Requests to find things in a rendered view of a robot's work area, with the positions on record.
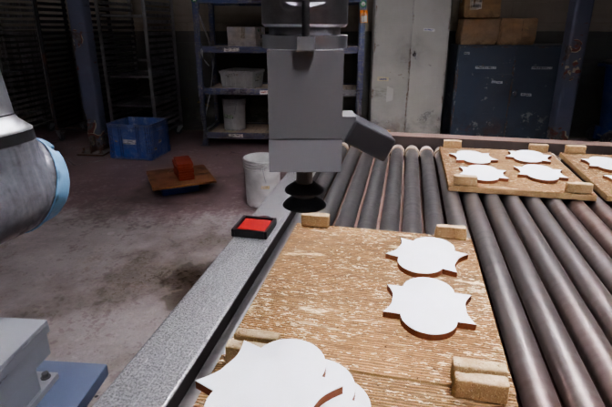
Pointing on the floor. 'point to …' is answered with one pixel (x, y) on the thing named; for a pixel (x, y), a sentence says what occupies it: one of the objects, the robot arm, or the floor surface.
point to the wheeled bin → (604, 109)
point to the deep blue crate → (138, 137)
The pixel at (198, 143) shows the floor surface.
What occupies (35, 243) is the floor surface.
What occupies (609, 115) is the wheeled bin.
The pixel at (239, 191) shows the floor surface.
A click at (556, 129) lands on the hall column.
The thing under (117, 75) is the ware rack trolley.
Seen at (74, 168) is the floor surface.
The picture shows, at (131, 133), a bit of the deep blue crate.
